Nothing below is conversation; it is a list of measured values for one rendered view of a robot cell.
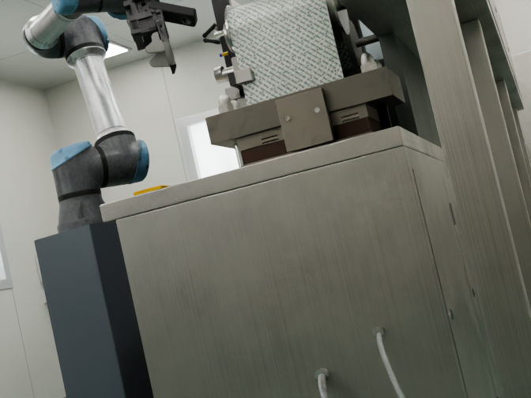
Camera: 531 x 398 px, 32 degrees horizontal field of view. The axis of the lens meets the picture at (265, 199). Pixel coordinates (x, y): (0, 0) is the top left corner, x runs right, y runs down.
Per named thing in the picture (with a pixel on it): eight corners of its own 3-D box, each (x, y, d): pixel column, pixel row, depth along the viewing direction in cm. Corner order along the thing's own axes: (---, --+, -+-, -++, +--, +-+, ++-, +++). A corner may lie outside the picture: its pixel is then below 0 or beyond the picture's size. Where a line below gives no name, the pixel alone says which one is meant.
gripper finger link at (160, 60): (156, 84, 220) (145, 50, 223) (179, 76, 221) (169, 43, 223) (154, 79, 217) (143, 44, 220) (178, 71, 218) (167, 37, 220)
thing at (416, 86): (482, 174, 420) (468, 123, 422) (490, 172, 419) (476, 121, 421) (402, 140, 207) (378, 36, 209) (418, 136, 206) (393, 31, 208)
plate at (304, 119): (289, 152, 192) (277, 101, 193) (335, 140, 190) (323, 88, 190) (286, 152, 190) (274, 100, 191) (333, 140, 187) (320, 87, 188)
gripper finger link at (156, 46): (151, 70, 214) (142, 42, 219) (175, 62, 214) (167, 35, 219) (148, 61, 211) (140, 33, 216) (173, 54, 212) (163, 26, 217)
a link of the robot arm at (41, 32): (6, 26, 267) (54, -29, 224) (44, 24, 272) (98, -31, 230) (14, 65, 267) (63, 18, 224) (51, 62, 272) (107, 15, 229)
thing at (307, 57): (252, 125, 216) (235, 49, 218) (348, 98, 209) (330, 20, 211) (251, 125, 216) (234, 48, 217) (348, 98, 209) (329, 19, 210)
